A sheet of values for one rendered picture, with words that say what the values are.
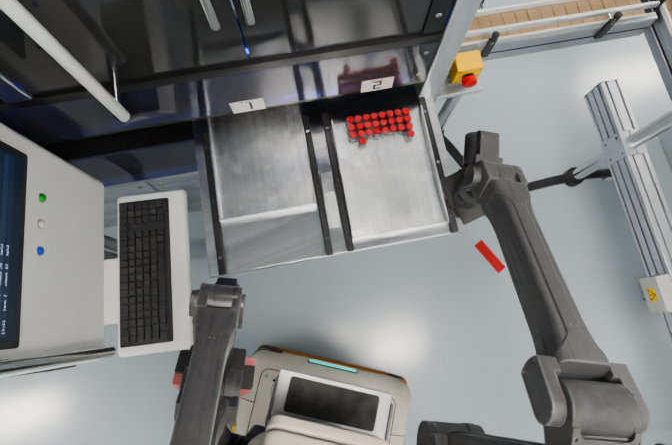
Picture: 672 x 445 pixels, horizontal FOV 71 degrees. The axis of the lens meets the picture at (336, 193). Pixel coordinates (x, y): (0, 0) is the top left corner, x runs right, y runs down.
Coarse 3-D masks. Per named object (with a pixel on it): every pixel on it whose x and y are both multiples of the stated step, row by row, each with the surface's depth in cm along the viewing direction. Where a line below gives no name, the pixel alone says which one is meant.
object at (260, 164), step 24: (216, 120) 135; (240, 120) 135; (264, 120) 135; (288, 120) 135; (216, 144) 133; (240, 144) 133; (264, 144) 133; (288, 144) 133; (216, 168) 131; (240, 168) 131; (264, 168) 131; (288, 168) 131; (216, 192) 126; (240, 192) 129; (264, 192) 130; (288, 192) 130; (312, 192) 130; (240, 216) 124
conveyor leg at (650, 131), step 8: (656, 120) 154; (664, 120) 150; (648, 128) 158; (656, 128) 154; (664, 128) 152; (632, 136) 166; (640, 136) 162; (648, 136) 159; (656, 136) 158; (632, 144) 167; (640, 144) 165; (592, 160) 192; (600, 160) 186; (576, 168) 206; (584, 168) 198; (592, 168) 193; (576, 176) 205; (584, 176) 203
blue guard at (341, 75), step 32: (320, 64) 108; (352, 64) 111; (384, 64) 114; (416, 64) 117; (128, 96) 106; (160, 96) 109; (192, 96) 112; (224, 96) 114; (256, 96) 117; (288, 96) 120; (320, 96) 124; (32, 128) 112; (64, 128) 115; (96, 128) 118; (128, 128) 121
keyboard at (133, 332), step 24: (120, 216) 134; (144, 216) 133; (168, 216) 134; (120, 240) 132; (144, 240) 131; (168, 240) 132; (120, 264) 131; (144, 264) 129; (168, 264) 131; (120, 288) 129; (144, 288) 128; (168, 288) 129; (120, 312) 127; (144, 312) 126; (168, 312) 127; (120, 336) 126; (144, 336) 125; (168, 336) 126
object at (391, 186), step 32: (416, 128) 135; (352, 160) 132; (384, 160) 132; (416, 160) 132; (352, 192) 130; (384, 192) 130; (416, 192) 130; (352, 224) 127; (384, 224) 127; (416, 224) 127
